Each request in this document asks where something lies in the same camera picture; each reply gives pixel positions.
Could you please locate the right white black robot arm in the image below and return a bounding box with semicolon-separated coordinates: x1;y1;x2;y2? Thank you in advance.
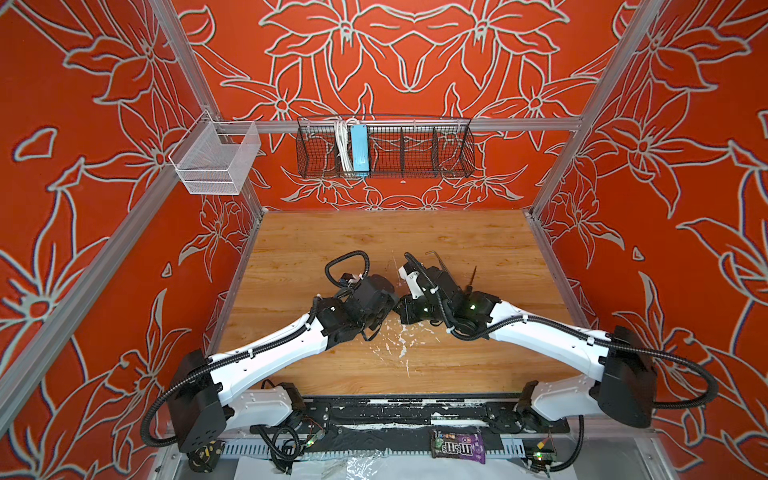
399;253;719;429

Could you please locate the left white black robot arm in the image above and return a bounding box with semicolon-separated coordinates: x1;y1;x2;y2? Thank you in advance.
140;250;400;453

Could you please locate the black yellow screwdriver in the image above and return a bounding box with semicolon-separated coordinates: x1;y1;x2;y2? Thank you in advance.
467;265;478;292

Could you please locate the purple candy bag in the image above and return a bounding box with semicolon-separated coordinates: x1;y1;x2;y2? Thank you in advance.
430;430;486;464

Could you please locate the clear plastic wrap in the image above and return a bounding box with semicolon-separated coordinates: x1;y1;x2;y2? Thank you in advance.
291;454;406;480

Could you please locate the small electronics board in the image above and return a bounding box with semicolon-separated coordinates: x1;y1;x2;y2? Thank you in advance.
523;436;557;478

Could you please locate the light blue box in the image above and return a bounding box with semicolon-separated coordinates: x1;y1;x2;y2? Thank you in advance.
349;123;370;177

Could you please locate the yellow black tape measure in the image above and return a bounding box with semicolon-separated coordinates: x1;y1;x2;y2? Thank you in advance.
187;440;225;473

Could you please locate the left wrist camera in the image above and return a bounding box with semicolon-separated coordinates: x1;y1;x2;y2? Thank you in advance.
339;273;361;288

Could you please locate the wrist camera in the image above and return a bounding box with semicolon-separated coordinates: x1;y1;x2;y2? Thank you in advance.
339;273;361;288
398;266;423;299

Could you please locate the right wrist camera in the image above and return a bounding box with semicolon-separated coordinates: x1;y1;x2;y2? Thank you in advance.
398;266;423;299

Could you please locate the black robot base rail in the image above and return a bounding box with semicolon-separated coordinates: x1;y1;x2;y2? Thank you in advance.
287;393;575;454

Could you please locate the white coiled cable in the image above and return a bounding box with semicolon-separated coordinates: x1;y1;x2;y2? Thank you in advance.
332;119;355;174

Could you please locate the white mesh wall basket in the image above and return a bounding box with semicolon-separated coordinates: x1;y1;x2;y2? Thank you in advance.
168;110;262;196

